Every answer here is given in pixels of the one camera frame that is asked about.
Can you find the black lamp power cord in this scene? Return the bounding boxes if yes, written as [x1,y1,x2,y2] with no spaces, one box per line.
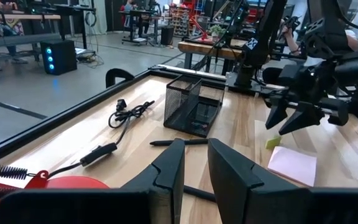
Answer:
[47,98,156,180]

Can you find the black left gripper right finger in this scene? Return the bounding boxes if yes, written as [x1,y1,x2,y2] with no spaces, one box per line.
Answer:
[207,138,358,224]

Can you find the red desk lamp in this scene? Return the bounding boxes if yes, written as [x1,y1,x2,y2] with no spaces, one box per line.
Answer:
[0,161,111,224]

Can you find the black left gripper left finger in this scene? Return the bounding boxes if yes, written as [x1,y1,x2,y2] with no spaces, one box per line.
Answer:
[0,138,186,224]

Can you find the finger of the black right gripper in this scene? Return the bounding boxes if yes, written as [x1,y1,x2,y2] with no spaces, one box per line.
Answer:
[265,98,289,130]
[278,101,325,136]

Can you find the black standing desk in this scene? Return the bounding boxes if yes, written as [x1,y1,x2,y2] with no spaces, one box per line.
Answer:
[53,2,98,50]

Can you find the pale pink sticky note pad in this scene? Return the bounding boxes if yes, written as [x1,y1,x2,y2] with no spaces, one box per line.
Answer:
[267,146,318,188]

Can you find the black mesh desk organizer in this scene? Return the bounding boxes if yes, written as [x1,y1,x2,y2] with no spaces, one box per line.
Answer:
[163,73,226,138]

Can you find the black computer tower blue lights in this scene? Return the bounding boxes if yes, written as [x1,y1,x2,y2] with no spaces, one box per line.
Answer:
[40,39,78,76]

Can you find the black metal table frame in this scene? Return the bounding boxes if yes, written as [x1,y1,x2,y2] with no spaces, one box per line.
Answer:
[0,37,358,163]

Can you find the wooden workbench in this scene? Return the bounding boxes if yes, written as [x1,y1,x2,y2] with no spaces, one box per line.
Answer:
[178,40,245,74]

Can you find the small potted plant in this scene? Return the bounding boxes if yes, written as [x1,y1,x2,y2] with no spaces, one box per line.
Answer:
[209,24,227,43]

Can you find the red articulated lamp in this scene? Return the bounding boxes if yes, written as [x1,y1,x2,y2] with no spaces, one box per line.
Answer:
[181,12,214,43]

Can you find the black frame bracket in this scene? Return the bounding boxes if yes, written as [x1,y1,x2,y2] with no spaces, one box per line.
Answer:
[106,67,135,88]

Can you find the yellow-green sticky note pad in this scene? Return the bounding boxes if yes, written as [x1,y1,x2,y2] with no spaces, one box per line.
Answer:
[265,135,282,150]

